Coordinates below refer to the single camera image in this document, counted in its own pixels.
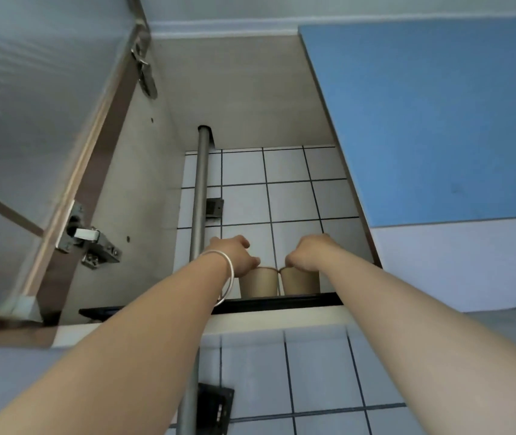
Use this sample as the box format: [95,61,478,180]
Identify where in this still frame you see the person's right hand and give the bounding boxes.
[284,234,331,272]

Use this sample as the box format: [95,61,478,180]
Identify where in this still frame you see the silver bangle bracelet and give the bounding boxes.
[199,250,236,308]

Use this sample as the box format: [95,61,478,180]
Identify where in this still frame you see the beige wall cabinet body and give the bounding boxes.
[52,34,383,350]

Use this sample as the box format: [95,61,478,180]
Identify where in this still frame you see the blue cabinet door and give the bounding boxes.
[298,15,516,228]

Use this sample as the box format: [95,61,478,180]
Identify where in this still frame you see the grey metal pipe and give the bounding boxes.
[176,126,216,435]

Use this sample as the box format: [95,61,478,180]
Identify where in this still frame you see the person's left hand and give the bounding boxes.
[206,234,261,279]

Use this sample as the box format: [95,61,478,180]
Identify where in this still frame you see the metal cabinet hinge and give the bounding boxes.
[130,40,159,100]
[55,201,123,270]

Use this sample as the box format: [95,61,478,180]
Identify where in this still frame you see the white cabinet panel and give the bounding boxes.
[369,215,516,314]

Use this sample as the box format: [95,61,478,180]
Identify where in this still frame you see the frosted glass cabinet door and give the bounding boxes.
[0,0,152,349]

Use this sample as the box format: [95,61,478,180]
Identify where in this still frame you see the person's right forearm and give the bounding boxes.
[318,242,516,435]

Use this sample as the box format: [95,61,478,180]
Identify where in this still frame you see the person's left forearm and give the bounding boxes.
[0,252,236,435]

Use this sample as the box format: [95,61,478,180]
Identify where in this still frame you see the black cabinet shelf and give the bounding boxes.
[79,292,345,320]

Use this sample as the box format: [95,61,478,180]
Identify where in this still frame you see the brown paper cup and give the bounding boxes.
[238,266,280,299]
[279,266,321,296]

